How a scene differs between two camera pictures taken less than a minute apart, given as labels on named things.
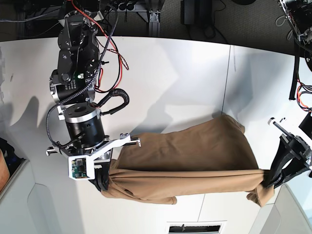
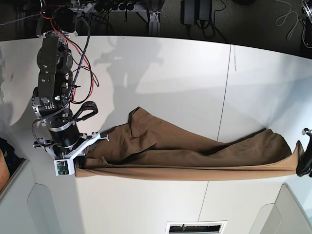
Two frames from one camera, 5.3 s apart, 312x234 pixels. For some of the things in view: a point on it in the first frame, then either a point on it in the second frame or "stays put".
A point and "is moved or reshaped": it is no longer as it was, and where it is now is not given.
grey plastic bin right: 286,215 stays put
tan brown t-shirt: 212,156 is moved or reshaped
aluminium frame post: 154,24 stays put
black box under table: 199,12 stays put
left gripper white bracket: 101,175 to 80,160
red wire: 111,41 to 75,46
